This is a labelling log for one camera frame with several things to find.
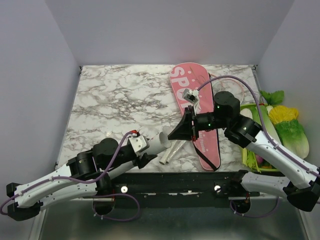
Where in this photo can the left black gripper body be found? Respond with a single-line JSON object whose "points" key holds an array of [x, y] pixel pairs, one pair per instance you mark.
{"points": [[141, 163]]}

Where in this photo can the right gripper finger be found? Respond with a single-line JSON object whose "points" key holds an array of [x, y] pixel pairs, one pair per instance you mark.
{"points": [[184, 131], [189, 116]]}

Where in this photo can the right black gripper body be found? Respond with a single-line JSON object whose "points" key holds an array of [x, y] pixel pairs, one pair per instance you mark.
{"points": [[208, 121]]}

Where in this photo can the pink badminton racket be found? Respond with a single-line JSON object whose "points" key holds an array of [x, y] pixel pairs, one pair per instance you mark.
{"points": [[171, 152]]}

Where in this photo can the white shuttlecock tube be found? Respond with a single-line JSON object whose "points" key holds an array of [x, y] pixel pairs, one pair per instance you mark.
{"points": [[126, 157]]}

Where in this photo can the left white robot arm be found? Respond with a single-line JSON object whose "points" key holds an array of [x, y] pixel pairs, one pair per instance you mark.
{"points": [[88, 174]]}

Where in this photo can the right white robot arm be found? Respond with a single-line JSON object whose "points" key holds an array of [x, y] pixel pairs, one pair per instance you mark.
{"points": [[300, 183]]}

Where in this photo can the white green leek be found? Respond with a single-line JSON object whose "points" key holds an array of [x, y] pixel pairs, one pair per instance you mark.
{"points": [[246, 112]]}

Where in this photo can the white green bok choy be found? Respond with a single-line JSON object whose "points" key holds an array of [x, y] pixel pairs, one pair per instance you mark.
{"points": [[267, 122]]}

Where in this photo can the green vegetable basket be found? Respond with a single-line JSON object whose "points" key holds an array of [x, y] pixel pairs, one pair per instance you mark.
{"points": [[254, 161]]}

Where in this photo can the green leafy vegetable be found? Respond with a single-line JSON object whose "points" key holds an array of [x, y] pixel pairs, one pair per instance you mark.
{"points": [[273, 98]]}

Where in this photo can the yellow green napa cabbage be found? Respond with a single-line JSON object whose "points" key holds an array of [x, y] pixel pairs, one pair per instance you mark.
{"points": [[290, 132]]}

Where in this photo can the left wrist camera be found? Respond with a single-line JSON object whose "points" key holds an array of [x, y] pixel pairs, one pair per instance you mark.
{"points": [[139, 143]]}

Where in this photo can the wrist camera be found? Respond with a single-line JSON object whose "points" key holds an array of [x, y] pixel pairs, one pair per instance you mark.
{"points": [[139, 143], [192, 96]]}

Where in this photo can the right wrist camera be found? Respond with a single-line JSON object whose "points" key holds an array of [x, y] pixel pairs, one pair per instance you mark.
{"points": [[192, 96]]}

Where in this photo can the black mounting base plate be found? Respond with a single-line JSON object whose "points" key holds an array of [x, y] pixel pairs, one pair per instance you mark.
{"points": [[164, 190]]}

